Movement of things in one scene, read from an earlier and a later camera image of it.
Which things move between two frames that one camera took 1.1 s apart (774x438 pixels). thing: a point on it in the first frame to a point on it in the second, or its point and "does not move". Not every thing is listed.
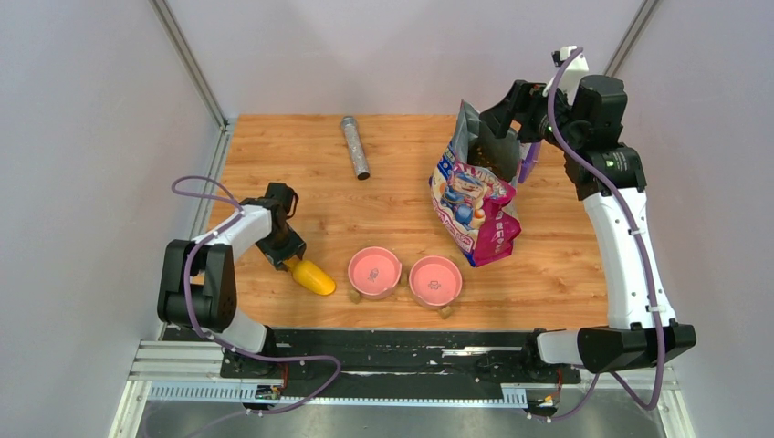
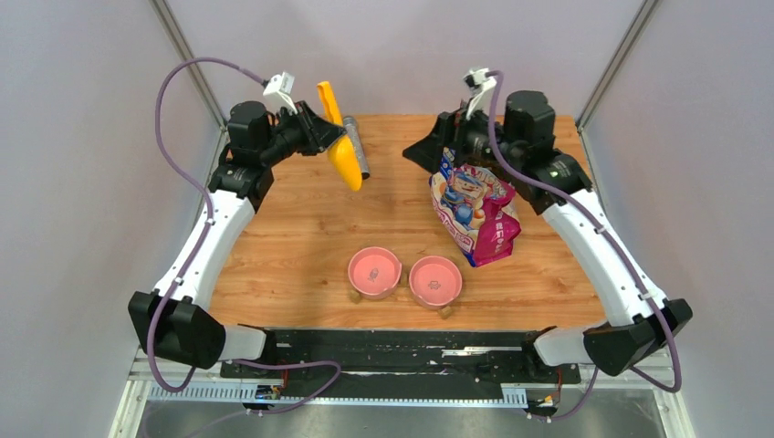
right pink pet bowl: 435,281 does not move
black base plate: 378,358 does not move
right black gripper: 521,106 to 453,134
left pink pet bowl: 374,272 does not move
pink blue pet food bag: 474,190 does not move
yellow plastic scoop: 311,276 to 341,151
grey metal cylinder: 356,148 does not move
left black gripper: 295,245 to 318,133
